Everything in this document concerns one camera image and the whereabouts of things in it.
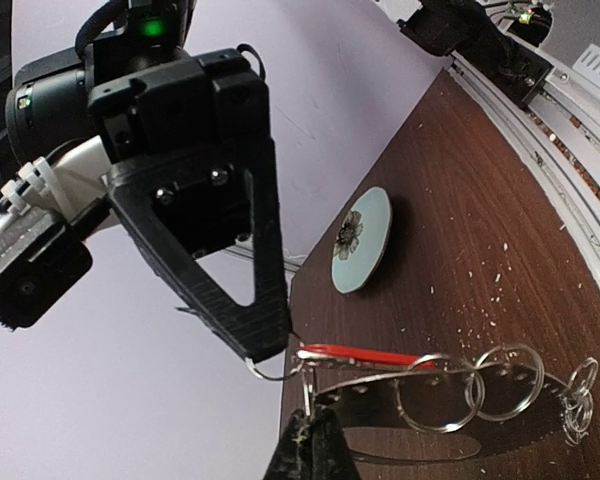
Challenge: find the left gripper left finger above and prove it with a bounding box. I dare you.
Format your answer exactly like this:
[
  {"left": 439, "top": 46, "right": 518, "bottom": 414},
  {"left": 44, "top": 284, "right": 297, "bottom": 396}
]
[{"left": 263, "top": 409, "right": 312, "bottom": 480}]

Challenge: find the light blue flower plate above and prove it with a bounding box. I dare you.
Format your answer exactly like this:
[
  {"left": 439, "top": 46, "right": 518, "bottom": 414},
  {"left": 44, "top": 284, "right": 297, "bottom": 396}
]
[{"left": 331, "top": 186, "right": 393, "bottom": 294}]

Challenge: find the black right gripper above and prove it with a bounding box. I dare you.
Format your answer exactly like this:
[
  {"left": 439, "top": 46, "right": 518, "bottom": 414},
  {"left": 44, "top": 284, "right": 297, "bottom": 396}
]
[{"left": 88, "top": 47, "right": 291, "bottom": 363}]

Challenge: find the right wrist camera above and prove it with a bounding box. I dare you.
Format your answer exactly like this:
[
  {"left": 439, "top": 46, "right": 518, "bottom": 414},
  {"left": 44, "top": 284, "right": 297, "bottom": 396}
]
[{"left": 0, "top": 137, "right": 116, "bottom": 330}]

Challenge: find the red key tag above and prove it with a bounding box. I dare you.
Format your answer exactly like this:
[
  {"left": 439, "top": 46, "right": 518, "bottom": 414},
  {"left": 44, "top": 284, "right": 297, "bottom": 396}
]
[{"left": 296, "top": 344, "right": 435, "bottom": 371}]

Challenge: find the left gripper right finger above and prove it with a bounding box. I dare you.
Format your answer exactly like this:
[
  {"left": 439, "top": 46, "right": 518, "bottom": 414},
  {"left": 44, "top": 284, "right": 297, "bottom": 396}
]
[{"left": 313, "top": 408, "right": 360, "bottom": 480}]

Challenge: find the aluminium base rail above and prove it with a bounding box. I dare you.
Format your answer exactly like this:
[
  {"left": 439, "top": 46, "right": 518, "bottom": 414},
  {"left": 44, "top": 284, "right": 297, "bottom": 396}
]
[{"left": 397, "top": 0, "right": 600, "bottom": 321}]

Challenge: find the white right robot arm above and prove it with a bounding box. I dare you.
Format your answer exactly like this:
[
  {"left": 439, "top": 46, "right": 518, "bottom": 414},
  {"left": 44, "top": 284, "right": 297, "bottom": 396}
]
[{"left": 5, "top": 1, "right": 292, "bottom": 363}]

